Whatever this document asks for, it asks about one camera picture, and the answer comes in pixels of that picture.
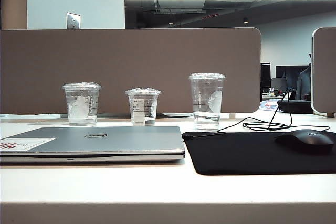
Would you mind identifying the wide brown desk divider panel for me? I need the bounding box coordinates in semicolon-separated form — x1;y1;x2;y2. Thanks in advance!
0;27;262;115

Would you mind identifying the narrow brown desk divider panel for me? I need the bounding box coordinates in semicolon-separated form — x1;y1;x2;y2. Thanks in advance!
311;27;336;115

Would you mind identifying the black computer mouse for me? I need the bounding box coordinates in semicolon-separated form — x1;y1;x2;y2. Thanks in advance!
274;129;335;153

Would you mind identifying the black mouse pad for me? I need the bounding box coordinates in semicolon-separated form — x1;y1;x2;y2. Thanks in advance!
182;130;336;176

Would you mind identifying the small clear plastic lidded cup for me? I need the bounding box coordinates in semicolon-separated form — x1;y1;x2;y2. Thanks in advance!
125;87;161;126

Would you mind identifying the silver Dell laptop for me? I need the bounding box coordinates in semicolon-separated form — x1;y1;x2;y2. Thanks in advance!
0;126;186;164

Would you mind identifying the metal wall switch plate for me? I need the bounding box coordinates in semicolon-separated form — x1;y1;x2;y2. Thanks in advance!
66;12;81;29

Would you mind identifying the white red laptop sticker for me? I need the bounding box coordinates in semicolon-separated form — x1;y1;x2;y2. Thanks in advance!
0;137;57;152

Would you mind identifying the black pouch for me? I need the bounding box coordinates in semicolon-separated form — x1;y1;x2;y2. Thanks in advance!
277;99;313;114

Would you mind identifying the tall clear plastic lidded cup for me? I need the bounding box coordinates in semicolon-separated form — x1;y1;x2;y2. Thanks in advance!
188;72;226;131

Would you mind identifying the person in grey jacket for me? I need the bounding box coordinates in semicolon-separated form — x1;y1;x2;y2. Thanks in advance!
297;52;313;101

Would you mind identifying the black mouse cable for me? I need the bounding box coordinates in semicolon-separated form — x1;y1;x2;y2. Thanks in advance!
218;89;332;132

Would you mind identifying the background computer monitor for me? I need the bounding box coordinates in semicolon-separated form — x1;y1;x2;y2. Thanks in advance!
275;65;310;92

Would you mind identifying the medium clear plastic lidded cup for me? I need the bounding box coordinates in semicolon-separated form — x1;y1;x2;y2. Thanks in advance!
62;82;102;127

